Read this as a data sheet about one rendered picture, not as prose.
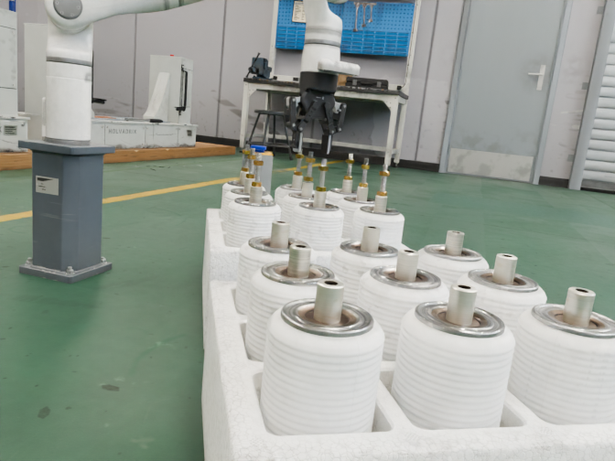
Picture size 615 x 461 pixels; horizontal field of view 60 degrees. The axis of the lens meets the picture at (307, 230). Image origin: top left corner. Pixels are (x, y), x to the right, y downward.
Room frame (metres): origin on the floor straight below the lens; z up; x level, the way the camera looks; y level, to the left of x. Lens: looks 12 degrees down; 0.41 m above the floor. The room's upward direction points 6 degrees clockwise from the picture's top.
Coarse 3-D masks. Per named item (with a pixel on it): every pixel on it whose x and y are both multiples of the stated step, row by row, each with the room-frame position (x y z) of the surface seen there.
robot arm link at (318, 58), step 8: (304, 48) 1.07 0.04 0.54; (312, 48) 1.05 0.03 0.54; (320, 48) 1.05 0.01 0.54; (328, 48) 1.05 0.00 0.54; (336, 48) 1.06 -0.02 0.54; (304, 56) 1.06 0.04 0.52; (312, 56) 1.05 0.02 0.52; (320, 56) 1.05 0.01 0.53; (328, 56) 1.05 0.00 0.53; (336, 56) 1.06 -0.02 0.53; (304, 64) 1.06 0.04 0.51; (312, 64) 1.05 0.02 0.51; (320, 64) 1.01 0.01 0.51; (328, 64) 1.00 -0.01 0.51; (336, 64) 1.01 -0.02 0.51; (344, 64) 1.03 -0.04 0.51; (352, 64) 1.04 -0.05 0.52; (328, 72) 1.05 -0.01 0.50; (336, 72) 1.04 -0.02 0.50; (344, 72) 1.03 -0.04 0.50; (352, 72) 1.04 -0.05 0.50
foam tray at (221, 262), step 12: (216, 216) 1.14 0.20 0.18; (216, 228) 1.02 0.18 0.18; (216, 240) 0.92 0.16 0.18; (348, 240) 1.04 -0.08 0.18; (204, 252) 1.18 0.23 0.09; (216, 252) 0.85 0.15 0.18; (228, 252) 0.86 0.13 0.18; (324, 252) 0.91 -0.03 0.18; (204, 264) 1.11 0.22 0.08; (216, 264) 0.85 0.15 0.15; (228, 264) 0.86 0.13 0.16; (324, 264) 0.89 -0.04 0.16; (204, 276) 1.06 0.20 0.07; (216, 276) 0.85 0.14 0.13; (228, 276) 0.86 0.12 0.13; (204, 288) 1.01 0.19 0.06; (204, 300) 0.96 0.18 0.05; (204, 312) 0.92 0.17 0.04; (204, 324) 0.88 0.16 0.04; (204, 336) 0.85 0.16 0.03; (204, 348) 0.85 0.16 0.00
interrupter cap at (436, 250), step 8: (424, 248) 0.70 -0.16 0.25; (432, 248) 0.70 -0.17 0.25; (440, 248) 0.71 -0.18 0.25; (464, 248) 0.72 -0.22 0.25; (440, 256) 0.66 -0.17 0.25; (448, 256) 0.66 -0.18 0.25; (456, 256) 0.67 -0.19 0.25; (464, 256) 0.68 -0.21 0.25; (472, 256) 0.68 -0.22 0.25; (480, 256) 0.68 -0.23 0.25
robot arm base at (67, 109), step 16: (48, 64) 1.17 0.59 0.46; (64, 64) 1.16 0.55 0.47; (48, 80) 1.17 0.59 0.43; (64, 80) 1.16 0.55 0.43; (80, 80) 1.18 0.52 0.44; (48, 96) 1.17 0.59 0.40; (64, 96) 1.16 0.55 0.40; (80, 96) 1.18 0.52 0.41; (48, 112) 1.17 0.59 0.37; (64, 112) 1.16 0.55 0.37; (80, 112) 1.18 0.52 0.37; (48, 128) 1.17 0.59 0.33; (64, 128) 1.16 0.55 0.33; (80, 128) 1.18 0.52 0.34; (64, 144) 1.16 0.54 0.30; (80, 144) 1.18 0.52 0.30
